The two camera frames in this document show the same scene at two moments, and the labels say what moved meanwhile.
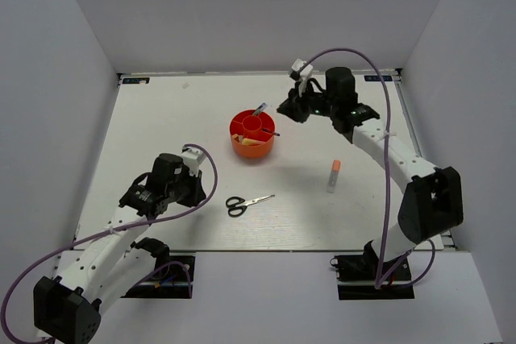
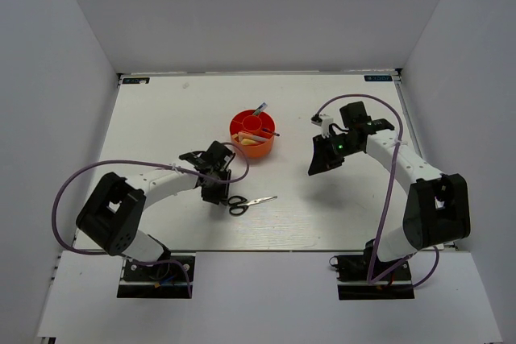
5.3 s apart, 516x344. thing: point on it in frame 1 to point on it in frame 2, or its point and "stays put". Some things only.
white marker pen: [262, 107] stays put
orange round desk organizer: [252, 134] stays put
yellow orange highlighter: [250, 142] stays put
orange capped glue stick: [334, 176] to [242, 134]
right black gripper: [294, 106] to [322, 160]
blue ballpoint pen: [266, 130] stays put
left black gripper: [198, 192] to [222, 195]
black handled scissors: [238, 205] stays put
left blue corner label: [135, 80] stays put
